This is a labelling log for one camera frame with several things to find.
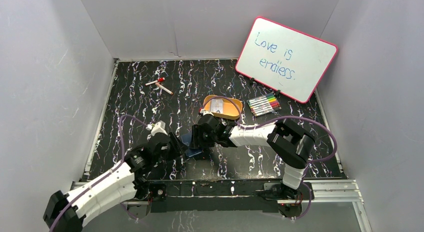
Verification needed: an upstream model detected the orange oval tray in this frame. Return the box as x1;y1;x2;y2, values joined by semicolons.
202;95;243;120

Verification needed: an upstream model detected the blue leather card holder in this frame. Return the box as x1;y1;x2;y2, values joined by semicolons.
180;133;204;159

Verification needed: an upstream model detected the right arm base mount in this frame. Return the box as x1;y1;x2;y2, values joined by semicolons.
257;182;315;221

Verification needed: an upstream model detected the silver credit card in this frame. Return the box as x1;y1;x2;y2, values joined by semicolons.
210;98;224;114

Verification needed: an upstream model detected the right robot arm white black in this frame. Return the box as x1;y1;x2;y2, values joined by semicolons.
189;114;316;199

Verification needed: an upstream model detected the white marker red tip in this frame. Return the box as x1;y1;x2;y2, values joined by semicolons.
155;82;174;95

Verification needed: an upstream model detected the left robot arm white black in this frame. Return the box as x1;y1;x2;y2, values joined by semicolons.
42;132;188;232

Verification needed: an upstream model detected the red capped marker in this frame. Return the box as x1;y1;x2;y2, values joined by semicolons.
145;77;165;86

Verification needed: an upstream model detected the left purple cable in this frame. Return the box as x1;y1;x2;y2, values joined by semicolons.
47;115;153;232

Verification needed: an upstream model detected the aluminium frame rail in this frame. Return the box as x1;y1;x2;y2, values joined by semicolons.
59;181;372;232

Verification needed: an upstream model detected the pack of coloured markers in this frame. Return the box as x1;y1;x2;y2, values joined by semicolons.
247;93;281;117

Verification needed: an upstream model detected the pink framed whiteboard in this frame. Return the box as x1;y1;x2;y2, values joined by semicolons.
235;17;339;103

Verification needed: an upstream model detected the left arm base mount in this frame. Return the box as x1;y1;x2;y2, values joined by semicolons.
120;183;167;224

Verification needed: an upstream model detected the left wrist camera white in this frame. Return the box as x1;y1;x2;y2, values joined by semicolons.
146;121;168;136

